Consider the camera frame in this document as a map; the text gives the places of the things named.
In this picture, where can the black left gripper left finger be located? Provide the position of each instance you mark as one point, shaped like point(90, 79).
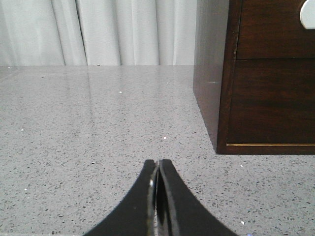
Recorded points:
point(134, 215)

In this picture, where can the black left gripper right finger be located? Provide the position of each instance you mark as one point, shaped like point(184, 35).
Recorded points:
point(179, 211)

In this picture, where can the dark wooden drawer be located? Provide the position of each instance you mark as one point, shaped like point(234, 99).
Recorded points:
point(271, 29)
point(273, 102)

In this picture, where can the white drawer handle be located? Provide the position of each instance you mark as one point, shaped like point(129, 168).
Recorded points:
point(307, 15)

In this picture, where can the dark wooden drawer cabinet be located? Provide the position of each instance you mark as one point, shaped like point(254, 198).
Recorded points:
point(216, 41)

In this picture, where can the white curtain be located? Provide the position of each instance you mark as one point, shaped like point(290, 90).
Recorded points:
point(97, 32)

